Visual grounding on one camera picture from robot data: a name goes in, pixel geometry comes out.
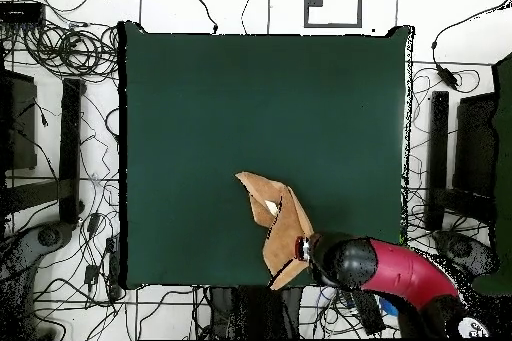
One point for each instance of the tan terry towel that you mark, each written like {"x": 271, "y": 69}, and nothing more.
{"x": 284, "y": 237}

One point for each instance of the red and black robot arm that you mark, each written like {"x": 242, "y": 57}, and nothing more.
{"x": 404, "y": 273}

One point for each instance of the flat black device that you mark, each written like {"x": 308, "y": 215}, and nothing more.
{"x": 20, "y": 12}

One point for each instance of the black stand with silver rails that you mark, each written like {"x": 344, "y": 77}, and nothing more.
{"x": 252, "y": 313}

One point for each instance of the blue ball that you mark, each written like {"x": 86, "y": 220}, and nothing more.
{"x": 388, "y": 307}

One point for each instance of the dark green table cloth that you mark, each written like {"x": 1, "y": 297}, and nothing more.
{"x": 240, "y": 109}

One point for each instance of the black bar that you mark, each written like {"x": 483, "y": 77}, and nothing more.
{"x": 71, "y": 149}
{"x": 438, "y": 149}

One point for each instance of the black panel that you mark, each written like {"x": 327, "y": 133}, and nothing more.
{"x": 474, "y": 145}

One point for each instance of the green cloth on side table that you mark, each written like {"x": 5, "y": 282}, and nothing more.
{"x": 504, "y": 157}

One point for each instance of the grey chair base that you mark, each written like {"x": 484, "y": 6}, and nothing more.
{"x": 48, "y": 236}

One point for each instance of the black box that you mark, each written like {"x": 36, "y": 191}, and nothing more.
{"x": 20, "y": 121}

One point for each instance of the grey square floor frame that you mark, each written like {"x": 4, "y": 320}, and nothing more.
{"x": 306, "y": 5}

